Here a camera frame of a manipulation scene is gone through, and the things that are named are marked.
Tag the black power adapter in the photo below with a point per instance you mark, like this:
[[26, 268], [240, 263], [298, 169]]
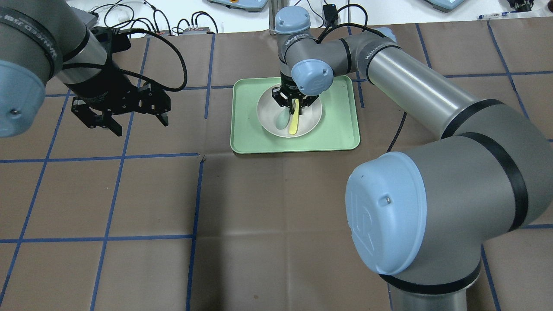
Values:
[[330, 15]]

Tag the small red connector box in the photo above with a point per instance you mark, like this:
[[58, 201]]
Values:
[[161, 33]]

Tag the white round plate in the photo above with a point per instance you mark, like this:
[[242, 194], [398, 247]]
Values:
[[267, 110]]

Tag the small grey connector box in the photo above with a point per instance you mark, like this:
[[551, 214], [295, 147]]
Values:
[[196, 30]]

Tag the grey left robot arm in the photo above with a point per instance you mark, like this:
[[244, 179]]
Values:
[[42, 39]]

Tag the aluminium frame post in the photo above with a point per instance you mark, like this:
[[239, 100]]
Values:
[[274, 6]]

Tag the green plastic spoon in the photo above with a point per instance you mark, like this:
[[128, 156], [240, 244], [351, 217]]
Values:
[[282, 119]]

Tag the yellow plastic fork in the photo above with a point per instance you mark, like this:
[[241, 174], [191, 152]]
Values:
[[294, 123]]

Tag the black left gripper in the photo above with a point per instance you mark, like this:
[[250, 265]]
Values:
[[103, 89]]

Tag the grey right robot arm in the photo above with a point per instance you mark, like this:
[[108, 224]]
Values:
[[418, 218]]

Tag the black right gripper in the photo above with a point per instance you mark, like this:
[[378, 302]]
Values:
[[286, 83]]

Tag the grey usb hub box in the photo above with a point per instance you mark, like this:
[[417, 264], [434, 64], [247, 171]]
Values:
[[89, 19]]

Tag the light green tray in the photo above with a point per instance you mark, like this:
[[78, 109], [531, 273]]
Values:
[[337, 129]]

